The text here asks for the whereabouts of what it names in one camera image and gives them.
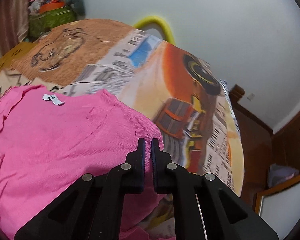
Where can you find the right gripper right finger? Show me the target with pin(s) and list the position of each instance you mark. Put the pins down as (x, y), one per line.
(161, 176)

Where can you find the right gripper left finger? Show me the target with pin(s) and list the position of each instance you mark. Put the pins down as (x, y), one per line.
(136, 174)

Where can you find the pink polo shirt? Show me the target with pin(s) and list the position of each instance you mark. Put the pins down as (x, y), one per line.
(44, 148)

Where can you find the printed collage bedsheet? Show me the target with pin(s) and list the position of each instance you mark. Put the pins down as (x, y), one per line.
(171, 87)

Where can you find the yellow foam arch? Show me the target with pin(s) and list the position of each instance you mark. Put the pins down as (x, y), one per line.
(161, 23)

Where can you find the green storage bin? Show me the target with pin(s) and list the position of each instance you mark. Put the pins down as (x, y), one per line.
(42, 23)

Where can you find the orange box on bin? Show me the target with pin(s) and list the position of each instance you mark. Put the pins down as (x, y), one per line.
(51, 6)

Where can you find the striped red beige curtain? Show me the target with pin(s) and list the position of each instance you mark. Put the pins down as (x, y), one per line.
(14, 23)

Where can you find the wooden footboard post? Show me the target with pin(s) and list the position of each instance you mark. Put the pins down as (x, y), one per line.
(236, 93)

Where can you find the white wall socket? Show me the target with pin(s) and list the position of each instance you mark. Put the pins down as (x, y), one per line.
(250, 96)

